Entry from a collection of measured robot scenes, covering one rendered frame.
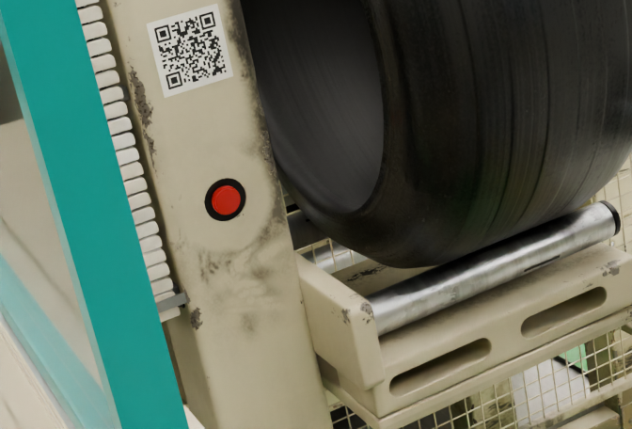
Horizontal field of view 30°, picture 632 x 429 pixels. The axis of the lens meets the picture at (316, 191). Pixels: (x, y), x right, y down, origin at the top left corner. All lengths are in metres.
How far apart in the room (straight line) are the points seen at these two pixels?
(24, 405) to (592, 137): 0.83
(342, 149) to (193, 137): 0.41
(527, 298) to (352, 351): 0.23
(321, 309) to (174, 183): 0.21
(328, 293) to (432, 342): 0.13
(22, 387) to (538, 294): 0.92
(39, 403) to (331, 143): 1.12
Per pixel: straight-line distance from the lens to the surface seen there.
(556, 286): 1.35
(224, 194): 1.21
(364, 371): 1.21
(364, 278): 1.58
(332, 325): 1.24
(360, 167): 1.54
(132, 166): 1.18
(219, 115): 1.19
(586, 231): 1.37
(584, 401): 2.16
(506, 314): 1.31
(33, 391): 0.48
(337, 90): 1.60
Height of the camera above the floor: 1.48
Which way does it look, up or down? 21 degrees down
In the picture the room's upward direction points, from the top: 12 degrees counter-clockwise
